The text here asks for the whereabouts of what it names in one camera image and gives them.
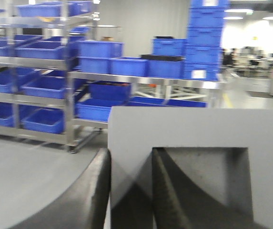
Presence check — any gray square base block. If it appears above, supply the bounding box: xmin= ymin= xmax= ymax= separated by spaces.
xmin=108 ymin=106 xmax=273 ymax=229

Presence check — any steel table with bins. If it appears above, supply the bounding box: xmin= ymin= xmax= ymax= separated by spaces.
xmin=69 ymin=35 xmax=225 ymax=129

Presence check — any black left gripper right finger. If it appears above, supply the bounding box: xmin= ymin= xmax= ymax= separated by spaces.
xmin=152 ymin=147 xmax=192 ymax=229

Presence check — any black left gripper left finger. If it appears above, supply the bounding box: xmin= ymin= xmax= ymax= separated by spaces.
xmin=13 ymin=148 xmax=111 ymax=229

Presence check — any stack of blue crates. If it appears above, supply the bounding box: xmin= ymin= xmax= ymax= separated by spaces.
xmin=182 ymin=0 xmax=229 ymax=81

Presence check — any stainless steel shelving rack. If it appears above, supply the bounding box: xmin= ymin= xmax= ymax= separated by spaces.
xmin=0 ymin=0 xmax=93 ymax=153

